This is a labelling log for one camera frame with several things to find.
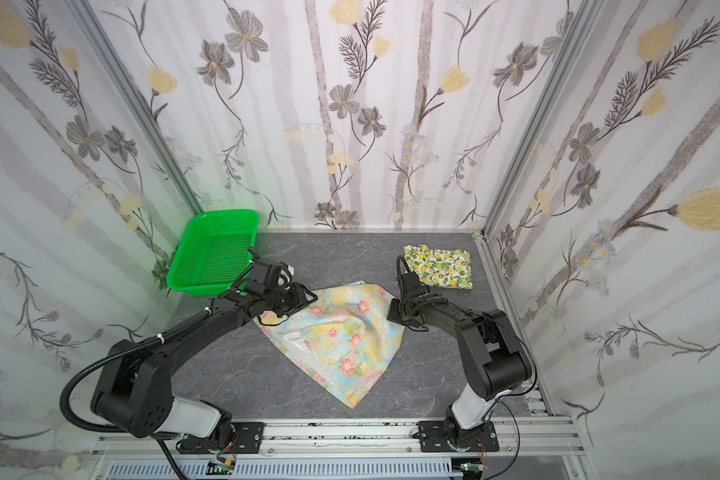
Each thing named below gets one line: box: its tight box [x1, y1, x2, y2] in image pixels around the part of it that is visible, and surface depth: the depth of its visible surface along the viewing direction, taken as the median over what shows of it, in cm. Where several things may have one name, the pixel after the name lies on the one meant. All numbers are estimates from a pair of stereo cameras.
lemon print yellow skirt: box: [403, 244, 473, 289], surface depth 109 cm
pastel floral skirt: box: [253, 281, 405, 409], surface depth 92 cm
